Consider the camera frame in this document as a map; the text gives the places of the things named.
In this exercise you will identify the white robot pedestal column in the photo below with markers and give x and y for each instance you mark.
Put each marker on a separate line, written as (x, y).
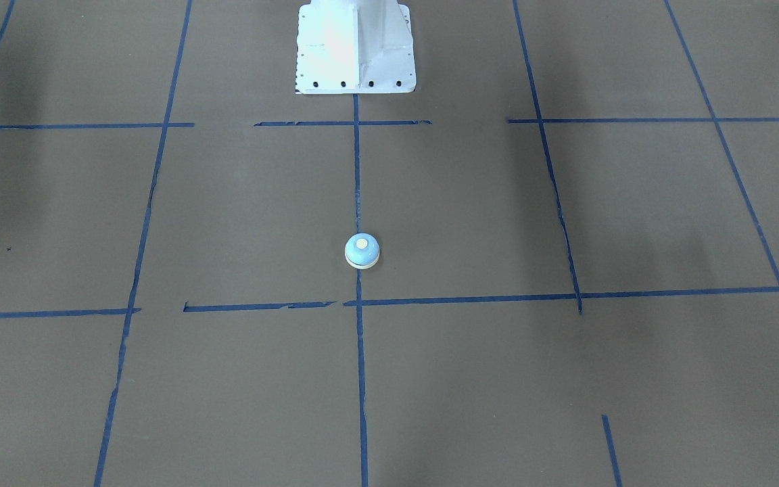
(354, 47)

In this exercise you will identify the blue service bell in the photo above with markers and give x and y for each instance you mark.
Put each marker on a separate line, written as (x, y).
(362, 251)

